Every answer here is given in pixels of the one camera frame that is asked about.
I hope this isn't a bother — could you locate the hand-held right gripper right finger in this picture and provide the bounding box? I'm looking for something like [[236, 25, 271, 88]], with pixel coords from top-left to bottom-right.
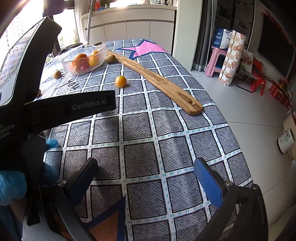
[[194, 157, 269, 241]]

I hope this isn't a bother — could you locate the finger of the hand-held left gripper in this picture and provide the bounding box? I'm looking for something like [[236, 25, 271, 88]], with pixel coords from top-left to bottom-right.
[[28, 90, 117, 133]]

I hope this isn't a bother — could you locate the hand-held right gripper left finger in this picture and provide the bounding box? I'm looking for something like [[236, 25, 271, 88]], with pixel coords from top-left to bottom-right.
[[42, 157, 99, 241]]

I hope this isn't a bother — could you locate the clear glass bowl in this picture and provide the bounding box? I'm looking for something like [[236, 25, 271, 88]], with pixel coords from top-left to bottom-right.
[[62, 44, 107, 75]]

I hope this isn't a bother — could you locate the person's left hand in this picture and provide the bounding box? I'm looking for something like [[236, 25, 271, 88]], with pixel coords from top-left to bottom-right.
[[0, 138, 59, 207]]

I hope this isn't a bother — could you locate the grey checked star tablecloth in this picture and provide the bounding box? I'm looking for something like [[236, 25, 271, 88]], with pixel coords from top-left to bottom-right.
[[38, 38, 252, 241]]

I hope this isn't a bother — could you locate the long wooden board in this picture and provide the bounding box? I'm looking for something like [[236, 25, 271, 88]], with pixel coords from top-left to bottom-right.
[[106, 50, 203, 116]]

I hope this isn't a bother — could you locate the metal pole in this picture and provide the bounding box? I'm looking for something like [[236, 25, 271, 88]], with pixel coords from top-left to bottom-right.
[[86, 0, 96, 45]]

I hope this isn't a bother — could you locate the white printed mug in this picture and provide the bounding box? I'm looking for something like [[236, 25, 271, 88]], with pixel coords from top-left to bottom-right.
[[277, 130, 296, 154]]

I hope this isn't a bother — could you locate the white cabinet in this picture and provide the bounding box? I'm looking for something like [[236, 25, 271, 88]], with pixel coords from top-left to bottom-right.
[[81, 5, 177, 56]]

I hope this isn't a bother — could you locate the red plastic stool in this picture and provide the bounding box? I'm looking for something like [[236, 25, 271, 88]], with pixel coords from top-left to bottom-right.
[[251, 59, 266, 96]]

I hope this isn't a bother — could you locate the stack of red boxes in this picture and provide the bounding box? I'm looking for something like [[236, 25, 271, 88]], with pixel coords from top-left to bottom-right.
[[268, 79, 294, 109]]

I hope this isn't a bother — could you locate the pink plastic stool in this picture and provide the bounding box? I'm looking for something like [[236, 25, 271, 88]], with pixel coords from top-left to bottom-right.
[[205, 46, 228, 78]]

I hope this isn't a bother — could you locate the food print poster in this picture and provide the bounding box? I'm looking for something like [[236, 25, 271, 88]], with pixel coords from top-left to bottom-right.
[[239, 50, 253, 73]]

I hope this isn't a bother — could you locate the white shopping bag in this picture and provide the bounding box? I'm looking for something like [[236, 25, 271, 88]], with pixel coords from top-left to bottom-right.
[[211, 27, 233, 49]]

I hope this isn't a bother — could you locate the black television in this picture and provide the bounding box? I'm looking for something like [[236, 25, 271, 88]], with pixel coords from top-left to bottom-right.
[[257, 13, 295, 80]]

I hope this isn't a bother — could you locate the black folding frame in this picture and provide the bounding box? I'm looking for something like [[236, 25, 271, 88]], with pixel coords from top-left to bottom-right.
[[235, 70, 253, 93]]

